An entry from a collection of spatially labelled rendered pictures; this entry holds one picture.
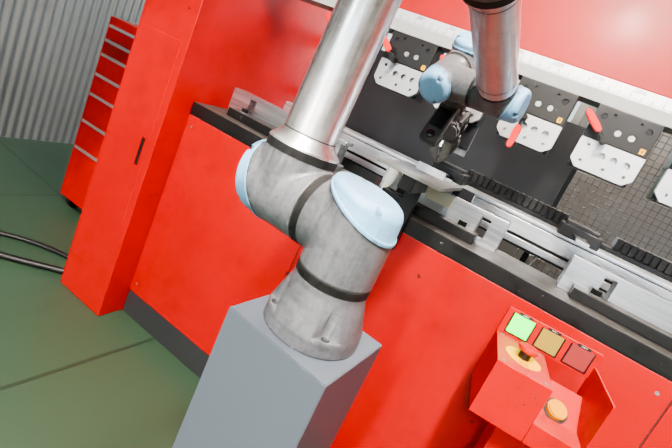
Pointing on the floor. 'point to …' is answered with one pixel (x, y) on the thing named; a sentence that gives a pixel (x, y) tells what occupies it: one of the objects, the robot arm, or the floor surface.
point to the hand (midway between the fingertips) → (436, 159)
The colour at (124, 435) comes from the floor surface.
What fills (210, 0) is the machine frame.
